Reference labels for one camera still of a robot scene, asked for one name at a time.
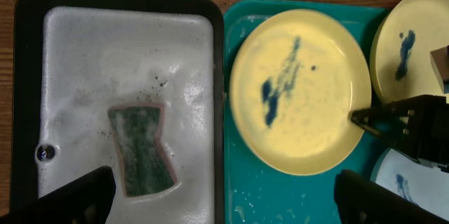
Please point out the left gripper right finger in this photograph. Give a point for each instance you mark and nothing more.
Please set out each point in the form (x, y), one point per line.
(361, 201)

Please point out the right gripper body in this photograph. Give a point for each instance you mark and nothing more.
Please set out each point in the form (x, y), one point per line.
(427, 131)

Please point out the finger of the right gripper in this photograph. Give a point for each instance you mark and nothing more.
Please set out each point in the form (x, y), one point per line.
(394, 110)
(390, 131)

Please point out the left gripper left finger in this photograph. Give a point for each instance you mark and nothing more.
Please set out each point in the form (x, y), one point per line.
(87, 199)

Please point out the green and pink sponge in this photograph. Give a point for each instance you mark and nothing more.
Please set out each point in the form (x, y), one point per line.
(145, 166)

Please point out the yellow plate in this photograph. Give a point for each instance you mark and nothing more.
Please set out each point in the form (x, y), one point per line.
(293, 84)
(400, 57)

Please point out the black tray with soapy water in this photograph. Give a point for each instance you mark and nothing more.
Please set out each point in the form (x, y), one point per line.
(75, 59)

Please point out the light blue plate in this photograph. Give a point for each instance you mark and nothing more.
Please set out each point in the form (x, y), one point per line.
(423, 186)

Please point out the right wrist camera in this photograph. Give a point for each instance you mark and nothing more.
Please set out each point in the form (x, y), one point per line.
(439, 63)

